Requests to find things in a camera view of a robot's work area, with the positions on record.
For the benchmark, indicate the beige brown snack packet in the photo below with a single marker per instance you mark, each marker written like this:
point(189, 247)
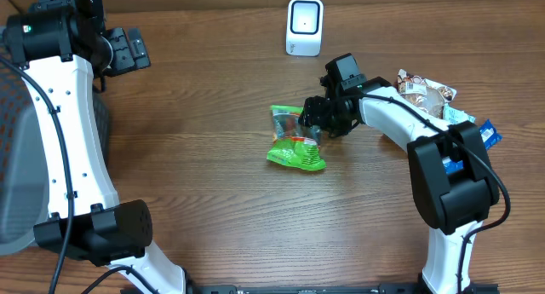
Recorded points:
point(425, 94)

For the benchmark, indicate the blue snack bar wrapper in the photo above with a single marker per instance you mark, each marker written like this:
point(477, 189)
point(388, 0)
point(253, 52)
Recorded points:
point(490, 138)

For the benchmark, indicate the white barcode scanner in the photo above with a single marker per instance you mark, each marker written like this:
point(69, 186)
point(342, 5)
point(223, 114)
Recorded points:
point(304, 28)

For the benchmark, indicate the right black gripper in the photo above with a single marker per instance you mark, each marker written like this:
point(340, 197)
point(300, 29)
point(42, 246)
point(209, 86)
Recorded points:
point(310, 117)

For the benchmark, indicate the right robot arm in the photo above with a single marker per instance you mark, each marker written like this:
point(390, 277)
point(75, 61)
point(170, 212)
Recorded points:
point(453, 183)

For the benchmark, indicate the grey plastic mesh basket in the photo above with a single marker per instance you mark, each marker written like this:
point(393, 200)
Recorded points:
point(33, 187)

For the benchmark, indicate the light teal snack packet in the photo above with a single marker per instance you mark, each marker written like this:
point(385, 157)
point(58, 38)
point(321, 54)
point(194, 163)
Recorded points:
point(455, 116)

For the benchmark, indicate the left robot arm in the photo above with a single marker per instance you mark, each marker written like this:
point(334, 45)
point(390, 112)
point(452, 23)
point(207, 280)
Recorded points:
point(64, 52)

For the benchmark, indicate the green snack packet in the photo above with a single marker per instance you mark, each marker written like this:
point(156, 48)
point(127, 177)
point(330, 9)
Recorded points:
point(295, 145)

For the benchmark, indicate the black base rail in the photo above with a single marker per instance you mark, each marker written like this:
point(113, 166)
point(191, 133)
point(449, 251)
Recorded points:
point(379, 289)

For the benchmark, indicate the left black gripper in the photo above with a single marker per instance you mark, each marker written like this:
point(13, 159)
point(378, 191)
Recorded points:
point(127, 60)

